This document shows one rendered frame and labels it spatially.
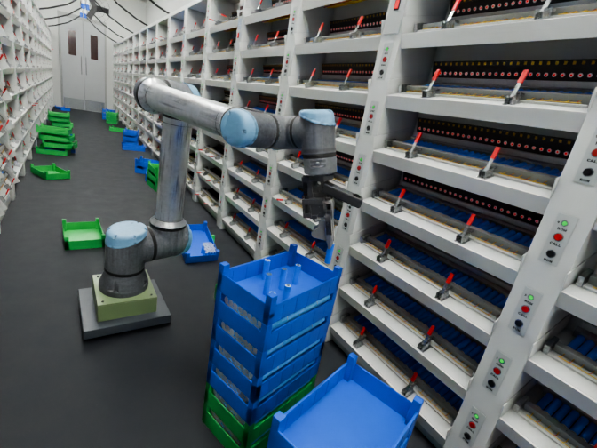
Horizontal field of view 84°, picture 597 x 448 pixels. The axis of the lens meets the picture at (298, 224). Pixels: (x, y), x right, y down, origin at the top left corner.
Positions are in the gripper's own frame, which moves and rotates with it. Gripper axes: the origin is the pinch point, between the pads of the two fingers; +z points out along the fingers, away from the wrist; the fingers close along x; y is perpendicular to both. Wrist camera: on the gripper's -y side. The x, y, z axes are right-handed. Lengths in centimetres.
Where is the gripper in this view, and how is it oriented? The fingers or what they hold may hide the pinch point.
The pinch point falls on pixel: (331, 243)
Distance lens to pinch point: 96.9
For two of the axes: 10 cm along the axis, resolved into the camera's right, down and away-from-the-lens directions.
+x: -1.9, 2.8, -9.4
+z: 0.8, 9.6, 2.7
